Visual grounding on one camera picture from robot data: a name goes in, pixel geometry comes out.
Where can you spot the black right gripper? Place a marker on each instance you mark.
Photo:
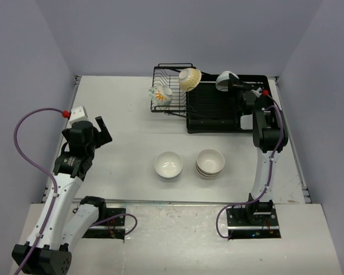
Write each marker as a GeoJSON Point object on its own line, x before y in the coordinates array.
{"type": "Point", "coordinates": [237, 85]}

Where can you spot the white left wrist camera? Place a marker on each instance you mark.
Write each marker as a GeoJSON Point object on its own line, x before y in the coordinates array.
{"type": "Point", "coordinates": [78, 114]}

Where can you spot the white bowl back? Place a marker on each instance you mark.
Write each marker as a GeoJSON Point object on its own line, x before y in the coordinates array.
{"type": "Point", "coordinates": [223, 80]}

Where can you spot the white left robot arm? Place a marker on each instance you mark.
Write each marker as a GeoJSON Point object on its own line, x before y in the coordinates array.
{"type": "Point", "coordinates": [48, 249]}

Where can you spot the black wire dish rack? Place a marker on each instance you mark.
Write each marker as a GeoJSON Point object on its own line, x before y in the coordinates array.
{"type": "Point", "coordinates": [184, 104]}

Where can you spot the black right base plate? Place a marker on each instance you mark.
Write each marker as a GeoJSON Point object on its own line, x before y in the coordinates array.
{"type": "Point", "coordinates": [241, 225]}

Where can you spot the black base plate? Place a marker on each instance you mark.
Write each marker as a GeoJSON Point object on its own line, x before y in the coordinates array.
{"type": "Point", "coordinates": [241, 225]}
{"type": "Point", "coordinates": [113, 229]}

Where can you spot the white green floral bowl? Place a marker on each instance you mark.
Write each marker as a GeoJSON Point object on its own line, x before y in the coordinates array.
{"type": "Point", "coordinates": [160, 95]}

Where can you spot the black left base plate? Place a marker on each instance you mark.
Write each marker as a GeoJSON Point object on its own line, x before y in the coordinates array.
{"type": "Point", "coordinates": [113, 229]}

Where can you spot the yellow patterned bowl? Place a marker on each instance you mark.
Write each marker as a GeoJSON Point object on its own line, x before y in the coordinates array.
{"type": "Point", "coordinates": [189, 78]}

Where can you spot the beige floral bowl back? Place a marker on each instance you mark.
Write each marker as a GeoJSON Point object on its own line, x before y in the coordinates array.
{"type": "Point", "coordinates": [210, 160]}

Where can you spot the black dish drying tray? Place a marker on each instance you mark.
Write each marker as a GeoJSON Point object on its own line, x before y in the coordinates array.
{"type": "Point", "coordinates": [209, 110]}

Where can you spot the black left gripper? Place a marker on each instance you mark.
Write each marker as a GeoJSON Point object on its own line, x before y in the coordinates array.
{"type": "Point", "coordinates": [100, 136]}

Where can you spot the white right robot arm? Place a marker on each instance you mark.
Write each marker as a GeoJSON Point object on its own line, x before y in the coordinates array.
{"type": "Point", "coordinates": [270, 136]}

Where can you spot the beige floral bowl front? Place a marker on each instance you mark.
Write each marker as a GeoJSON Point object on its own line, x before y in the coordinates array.
{"type": "Point", "coordinates": [207, 176]}

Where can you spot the white bowl front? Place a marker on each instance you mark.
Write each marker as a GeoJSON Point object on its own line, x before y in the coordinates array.
{"type": "Point", "coordinates": [168, 176]}

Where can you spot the beige floral bowl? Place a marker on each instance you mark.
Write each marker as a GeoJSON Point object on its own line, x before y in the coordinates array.
{"type": "Point", "coordinates": [207, 176]}
{"type": "Point", "coordinates": [210, 160]}
{"type": "Point", "coordinates": [211, 173]}

